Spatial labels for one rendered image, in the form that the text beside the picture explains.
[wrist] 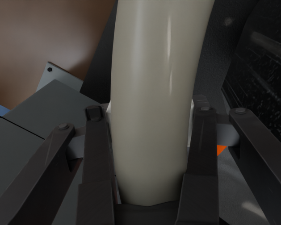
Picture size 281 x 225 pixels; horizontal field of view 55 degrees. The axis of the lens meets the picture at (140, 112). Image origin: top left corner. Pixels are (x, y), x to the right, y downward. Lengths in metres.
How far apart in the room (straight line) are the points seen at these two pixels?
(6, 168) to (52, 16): 0.64
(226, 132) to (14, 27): 1.13
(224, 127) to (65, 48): 1.04
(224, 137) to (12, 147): 0.68
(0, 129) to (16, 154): 0.10
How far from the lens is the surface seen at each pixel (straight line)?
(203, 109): 0.16
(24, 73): 1.27
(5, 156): 0.76
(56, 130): 0.16
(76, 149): 0.16
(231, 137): 0.16
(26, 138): 0.83
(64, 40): 1.15
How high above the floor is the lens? 1.06
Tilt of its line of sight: 66 degrees down
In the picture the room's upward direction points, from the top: 164 degrees counter-clockwise
